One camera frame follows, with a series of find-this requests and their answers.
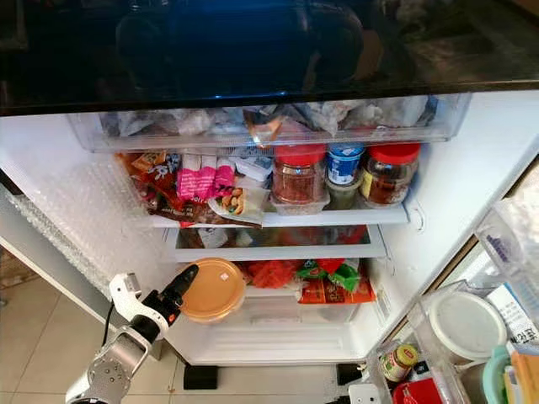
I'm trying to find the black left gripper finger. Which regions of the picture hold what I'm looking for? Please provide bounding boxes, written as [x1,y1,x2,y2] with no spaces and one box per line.
[172,263,200,297]

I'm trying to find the orange round plastic container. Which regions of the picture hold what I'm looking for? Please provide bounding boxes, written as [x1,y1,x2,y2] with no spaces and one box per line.
[181,258,248,324]

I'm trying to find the black fridge foot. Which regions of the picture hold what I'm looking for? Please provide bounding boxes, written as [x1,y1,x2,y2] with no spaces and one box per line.
[184,364,219,391]
[336,363,365,386]

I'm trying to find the white-fronted shallow fridge drawer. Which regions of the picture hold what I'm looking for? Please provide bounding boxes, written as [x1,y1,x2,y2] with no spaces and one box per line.
[163,225,389,263]

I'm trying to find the white deep fridge drawer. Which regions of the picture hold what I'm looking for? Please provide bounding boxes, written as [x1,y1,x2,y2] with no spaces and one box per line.
[167,293,384,366]

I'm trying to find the white-edged glass fridge shelf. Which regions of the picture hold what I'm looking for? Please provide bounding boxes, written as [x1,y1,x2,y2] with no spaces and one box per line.
[147,202,410,230]

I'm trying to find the clear plastic fridge drawer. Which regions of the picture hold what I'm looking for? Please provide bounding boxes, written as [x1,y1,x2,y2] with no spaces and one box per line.
[67,93,472,154]

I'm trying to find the black glossy fridge door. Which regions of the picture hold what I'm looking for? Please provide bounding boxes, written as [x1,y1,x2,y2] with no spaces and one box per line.
[0,0,539,117]

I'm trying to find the fridge door with clear bins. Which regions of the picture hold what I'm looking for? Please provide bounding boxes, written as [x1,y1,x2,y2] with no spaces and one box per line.
[337,177,539,404]

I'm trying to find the white open fridge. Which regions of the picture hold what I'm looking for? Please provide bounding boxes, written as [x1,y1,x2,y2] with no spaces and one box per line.
[0,89,539,369]

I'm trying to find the red mesh produce bag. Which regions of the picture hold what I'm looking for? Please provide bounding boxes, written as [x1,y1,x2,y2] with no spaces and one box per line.
[244,259,302,290]

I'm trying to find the clear nut snack bag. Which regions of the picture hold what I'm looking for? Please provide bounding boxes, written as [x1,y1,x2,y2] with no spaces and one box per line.
[211,187,266,226]

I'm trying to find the pink snack packet bundle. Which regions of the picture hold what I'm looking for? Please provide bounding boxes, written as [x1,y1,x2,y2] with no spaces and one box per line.
[175,153,237,202]

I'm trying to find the red printed snack bag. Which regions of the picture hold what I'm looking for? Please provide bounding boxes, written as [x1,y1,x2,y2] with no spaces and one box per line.
[120,151,179,216]

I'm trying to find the clear bubble wrap sheet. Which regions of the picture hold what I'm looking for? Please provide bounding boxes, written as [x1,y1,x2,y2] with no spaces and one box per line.
[7,155,165,297]

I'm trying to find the white plastic food box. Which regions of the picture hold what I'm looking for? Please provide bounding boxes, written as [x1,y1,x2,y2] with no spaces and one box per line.
[232,154,275,183]

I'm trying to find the clear plastic tray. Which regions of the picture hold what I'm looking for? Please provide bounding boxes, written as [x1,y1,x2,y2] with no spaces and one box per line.
[269,194,331,216]

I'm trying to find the green and red packet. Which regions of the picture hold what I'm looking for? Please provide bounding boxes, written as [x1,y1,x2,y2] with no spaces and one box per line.
[296,258,361,293]

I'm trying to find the orange flat food package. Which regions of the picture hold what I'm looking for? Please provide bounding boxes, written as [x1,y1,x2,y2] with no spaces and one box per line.
[297,278,377,306]

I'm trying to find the red-lidded jar chili flakes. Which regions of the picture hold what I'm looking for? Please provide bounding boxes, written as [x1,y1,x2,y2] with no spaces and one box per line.
[273,144,329,207]

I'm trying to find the blue-lidded white cup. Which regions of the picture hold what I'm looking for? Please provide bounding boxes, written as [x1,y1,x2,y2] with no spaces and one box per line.
[326,143,366,187]

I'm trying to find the white plastic block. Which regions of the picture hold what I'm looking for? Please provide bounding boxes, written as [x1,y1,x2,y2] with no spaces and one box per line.
[347,383,383,404]

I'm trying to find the small gold-lidded sauce jar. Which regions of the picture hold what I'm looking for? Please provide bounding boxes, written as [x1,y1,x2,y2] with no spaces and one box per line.
[379,343,420,385]

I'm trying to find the red-lidded jar yellow label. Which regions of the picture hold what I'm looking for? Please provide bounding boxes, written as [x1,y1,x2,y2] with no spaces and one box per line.
[360,141,422,208]

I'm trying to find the red plastic lid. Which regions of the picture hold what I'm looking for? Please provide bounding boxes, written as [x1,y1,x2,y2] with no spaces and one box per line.
[392,378,444,404]

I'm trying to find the white-lidded round container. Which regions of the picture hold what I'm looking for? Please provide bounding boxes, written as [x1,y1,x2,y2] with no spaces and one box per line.
[427,290,510,364]

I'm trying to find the teal plastic bowl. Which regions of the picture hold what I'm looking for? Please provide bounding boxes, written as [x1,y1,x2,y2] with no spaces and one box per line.
[482,347,511,404]

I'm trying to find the clear plastic bag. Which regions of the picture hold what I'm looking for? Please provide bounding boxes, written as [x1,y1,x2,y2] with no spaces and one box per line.
[476,173,539,291]

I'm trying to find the white and blue carton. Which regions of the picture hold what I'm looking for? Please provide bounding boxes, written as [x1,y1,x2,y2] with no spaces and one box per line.
[499,283,539,344]

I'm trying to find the yellow flat packet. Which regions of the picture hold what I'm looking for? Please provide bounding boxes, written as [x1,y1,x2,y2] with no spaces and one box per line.
[508,350,539,404]

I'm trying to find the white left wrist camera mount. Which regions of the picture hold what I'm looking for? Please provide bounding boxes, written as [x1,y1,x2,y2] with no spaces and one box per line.
[108,272,161,324]

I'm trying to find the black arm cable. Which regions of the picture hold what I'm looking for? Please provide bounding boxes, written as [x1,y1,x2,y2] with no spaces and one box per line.
[101,303,117,348]

